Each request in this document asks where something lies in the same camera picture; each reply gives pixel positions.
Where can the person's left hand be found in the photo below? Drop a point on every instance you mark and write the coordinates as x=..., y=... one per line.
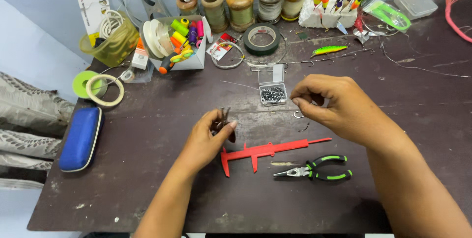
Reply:
x=201, y=140

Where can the person's right hand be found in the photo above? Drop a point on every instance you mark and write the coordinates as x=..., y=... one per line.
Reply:
x=343, y=109

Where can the brown feathered hook lure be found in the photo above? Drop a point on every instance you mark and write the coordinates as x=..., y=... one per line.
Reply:
x=223, y=120

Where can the small dark fish hook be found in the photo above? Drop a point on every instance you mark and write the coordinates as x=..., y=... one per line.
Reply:
x=305, y=128

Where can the single silver fish hook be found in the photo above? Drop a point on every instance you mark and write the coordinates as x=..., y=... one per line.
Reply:
x=297, y=116

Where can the green black long-nose pliers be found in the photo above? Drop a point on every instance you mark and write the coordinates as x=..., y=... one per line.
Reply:
x=324, y=166

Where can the green yellow fish lure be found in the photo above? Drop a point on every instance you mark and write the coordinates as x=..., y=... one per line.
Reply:
x=328, y=50

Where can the red plastic caliper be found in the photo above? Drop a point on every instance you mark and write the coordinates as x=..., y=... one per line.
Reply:
x=265, y=150

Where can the heap of small steel hooks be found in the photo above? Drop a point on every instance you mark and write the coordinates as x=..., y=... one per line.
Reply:
x=273, y=94

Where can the clear plastic hook box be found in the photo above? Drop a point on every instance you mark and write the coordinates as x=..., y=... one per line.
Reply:
x=272, y=83

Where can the white box of thread spools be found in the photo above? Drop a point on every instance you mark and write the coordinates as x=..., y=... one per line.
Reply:
x=191, y=61

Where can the red spoon lure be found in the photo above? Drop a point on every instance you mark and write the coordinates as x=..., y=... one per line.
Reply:
x=359, y=24

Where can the small clear plastic bag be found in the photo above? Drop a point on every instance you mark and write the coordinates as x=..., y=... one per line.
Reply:
x=142, y=76

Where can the red hook packet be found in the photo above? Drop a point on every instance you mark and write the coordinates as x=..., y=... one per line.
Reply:
x=221, y=48

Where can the white foam block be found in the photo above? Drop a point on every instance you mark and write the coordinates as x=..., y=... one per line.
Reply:
x=313, y=18

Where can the cream masking tape roll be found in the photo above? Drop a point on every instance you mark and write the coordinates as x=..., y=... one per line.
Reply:
x=118, y=92

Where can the dark green tape roll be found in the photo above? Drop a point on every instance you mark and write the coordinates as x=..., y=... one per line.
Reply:
x=261, y=48

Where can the small orange white carton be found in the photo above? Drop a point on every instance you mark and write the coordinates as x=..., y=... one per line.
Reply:
x=140, y=57

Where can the clear bag with green band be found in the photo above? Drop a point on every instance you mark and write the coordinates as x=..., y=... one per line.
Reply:
x=387, y=13

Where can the cream thread wooden spool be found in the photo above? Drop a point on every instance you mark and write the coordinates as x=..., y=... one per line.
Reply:
x=293, y=6

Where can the blue zip case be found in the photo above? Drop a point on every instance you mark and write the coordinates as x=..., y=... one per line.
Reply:
x=80, y=140

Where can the white thread dark spool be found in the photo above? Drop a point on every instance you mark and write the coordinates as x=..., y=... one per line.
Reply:
x=270, y=9

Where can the yellow translucent plastic container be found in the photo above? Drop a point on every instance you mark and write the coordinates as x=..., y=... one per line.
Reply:
x=118, y=46

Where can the grey-green thread wooden spool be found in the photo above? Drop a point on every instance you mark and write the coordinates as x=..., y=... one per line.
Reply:
x=215, y=15

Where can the clear plastic lidded box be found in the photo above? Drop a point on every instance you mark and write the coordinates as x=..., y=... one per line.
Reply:
x=415, y=4

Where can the olive thread wooden spool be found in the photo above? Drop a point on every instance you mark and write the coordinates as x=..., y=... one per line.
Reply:
x=240, y=13

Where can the small wooden line spool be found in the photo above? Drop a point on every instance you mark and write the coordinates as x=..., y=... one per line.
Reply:
x=188, y=6

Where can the grey patterned fabric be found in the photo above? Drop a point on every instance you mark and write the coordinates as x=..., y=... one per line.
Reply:
x=29, y=109

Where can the blue white cardboard package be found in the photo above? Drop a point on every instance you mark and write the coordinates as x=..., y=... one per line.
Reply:
x=90, y=2

